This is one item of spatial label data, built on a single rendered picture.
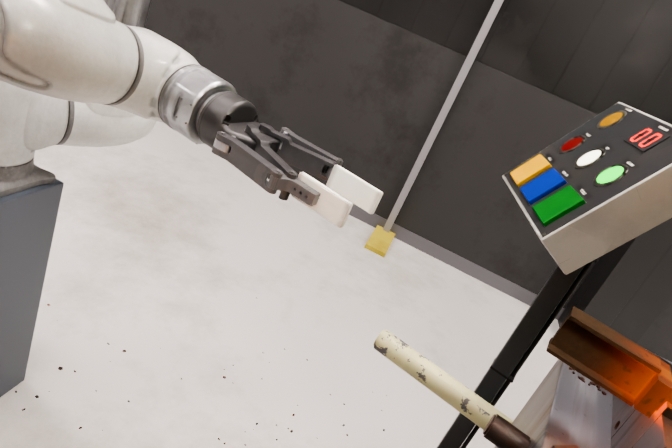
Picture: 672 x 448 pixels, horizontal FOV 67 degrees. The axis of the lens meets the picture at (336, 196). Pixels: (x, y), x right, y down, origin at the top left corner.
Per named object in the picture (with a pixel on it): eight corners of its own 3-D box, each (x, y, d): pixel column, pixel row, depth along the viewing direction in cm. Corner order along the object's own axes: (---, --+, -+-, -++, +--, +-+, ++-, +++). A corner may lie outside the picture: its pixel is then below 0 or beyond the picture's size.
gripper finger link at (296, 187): (285, 170, 56) (269, 173, 53) (321, 193, 54) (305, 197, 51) (281, 181, 56) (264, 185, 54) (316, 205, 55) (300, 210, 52)
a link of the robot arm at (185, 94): (150, 129, 65) (182, 151, 63) (168, 62, 61) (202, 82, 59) (202, 126, 72) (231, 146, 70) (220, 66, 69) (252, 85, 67)
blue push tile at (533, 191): (528, 201, 94) (565, 179, 92) (519, 188, 101) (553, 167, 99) (533, 209, 95) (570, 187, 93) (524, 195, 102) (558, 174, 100)
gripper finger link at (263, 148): (255, 124, 62) (245, 122, 61) (302, 169, 54) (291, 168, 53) (245, 152, 63) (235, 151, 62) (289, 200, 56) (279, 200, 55)
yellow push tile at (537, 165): (516, 184, 104) (550, 163, 101) (508, 172, 111) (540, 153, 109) (521, 190, 104) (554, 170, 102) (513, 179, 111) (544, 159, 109)
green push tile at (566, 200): (542, 223, 85) (584, 198, 83) (531, 207, 92) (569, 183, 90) (548, 231, 86) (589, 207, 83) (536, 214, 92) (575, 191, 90)
